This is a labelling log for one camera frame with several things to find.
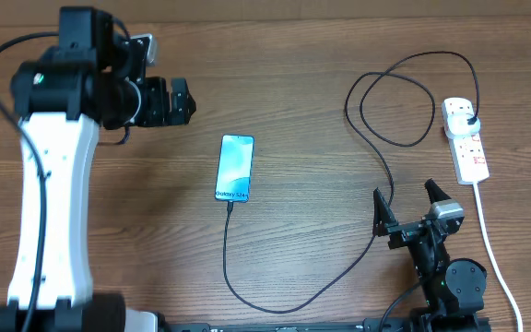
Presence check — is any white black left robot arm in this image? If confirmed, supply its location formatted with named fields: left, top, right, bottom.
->
left=0, top=6, right=196, bottom=331

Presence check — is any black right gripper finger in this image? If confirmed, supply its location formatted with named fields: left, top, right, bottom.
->
left=424, top=179, right=452, bottom=205
left=372, top=188, right=398, bottom=236

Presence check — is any black charger cable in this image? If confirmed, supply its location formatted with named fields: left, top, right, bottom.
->
left=221, top=50, right=482, bottom=314

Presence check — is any white power strip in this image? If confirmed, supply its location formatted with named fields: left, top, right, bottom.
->
left=441, top=97, right=490, bottom=184

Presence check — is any white power strip cord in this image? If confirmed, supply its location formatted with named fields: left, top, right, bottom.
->
left=471, top=182, right=525, bottom=332

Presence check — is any white-screen smartphone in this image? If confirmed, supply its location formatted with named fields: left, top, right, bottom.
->
left=215, top=135, right=254, bottom=202

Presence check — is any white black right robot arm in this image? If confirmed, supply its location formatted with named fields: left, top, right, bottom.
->
left=363, top=179, right=490, bottom=331

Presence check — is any white charger plug adapter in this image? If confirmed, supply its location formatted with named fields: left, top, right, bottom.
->
left=444, top=113, right=481, bottom=139

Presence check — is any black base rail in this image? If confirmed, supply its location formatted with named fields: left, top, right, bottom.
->
left=159, top=318, right=491, bottom=332

